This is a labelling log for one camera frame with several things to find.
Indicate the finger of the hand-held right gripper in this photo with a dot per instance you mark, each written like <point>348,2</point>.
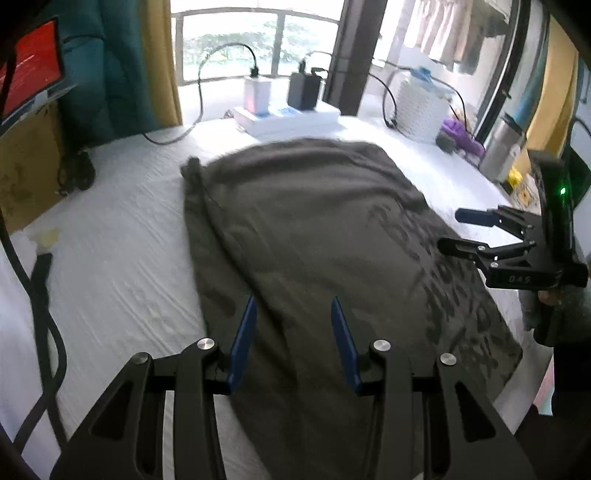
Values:
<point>471,215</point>
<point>457,246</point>

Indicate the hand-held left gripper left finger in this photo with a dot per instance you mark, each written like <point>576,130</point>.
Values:
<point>242,341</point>

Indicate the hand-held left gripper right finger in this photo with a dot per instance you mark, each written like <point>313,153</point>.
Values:
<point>344,346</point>

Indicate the dark grey t-shirt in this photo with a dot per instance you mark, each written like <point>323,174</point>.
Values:
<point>314,221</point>

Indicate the hanging clothes on balcony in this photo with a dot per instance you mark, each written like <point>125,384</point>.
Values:
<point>436,27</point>

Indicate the person's right hand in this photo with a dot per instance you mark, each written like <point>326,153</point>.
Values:
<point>548,298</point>

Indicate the cream printed mug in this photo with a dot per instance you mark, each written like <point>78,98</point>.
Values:
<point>526,196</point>

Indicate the black monitor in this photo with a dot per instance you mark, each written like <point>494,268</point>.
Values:
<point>581,175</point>

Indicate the steel thermos bottle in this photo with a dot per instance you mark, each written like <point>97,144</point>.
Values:
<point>501,147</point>

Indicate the small dark green object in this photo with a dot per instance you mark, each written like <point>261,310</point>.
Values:
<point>445,142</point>

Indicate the purple cloth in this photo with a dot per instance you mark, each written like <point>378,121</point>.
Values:
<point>461,136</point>

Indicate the white plastic basket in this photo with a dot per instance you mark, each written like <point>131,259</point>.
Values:
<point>422,113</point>

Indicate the wide yellow curtain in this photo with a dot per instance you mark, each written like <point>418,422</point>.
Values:
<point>551,92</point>

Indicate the blue item in basket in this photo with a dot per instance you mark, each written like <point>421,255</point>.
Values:
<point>424,74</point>

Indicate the hanging grey green garment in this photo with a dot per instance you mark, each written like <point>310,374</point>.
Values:
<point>480,37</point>

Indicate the person's dark clothing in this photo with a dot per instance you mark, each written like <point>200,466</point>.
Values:
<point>563,415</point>

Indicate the white power strip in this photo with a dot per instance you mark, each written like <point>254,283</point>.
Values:
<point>295,122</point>

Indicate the black charger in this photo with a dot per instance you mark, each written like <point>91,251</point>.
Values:
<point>304,92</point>

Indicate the white charger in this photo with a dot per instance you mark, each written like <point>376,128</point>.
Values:
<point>257,94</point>

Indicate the balcony railing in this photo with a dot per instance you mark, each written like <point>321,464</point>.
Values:
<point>277,46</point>

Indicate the brown cardboard box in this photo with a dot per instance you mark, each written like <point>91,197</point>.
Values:
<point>27,170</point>

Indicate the narrow yellow curtain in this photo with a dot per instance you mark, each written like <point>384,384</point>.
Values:
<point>159,64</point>

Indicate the teal curtain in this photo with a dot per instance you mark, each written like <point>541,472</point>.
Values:
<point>106,69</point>

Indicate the tablet with red screen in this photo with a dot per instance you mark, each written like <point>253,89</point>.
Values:
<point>34,69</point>

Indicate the dark window frame post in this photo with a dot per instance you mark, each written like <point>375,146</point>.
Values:
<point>360,50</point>

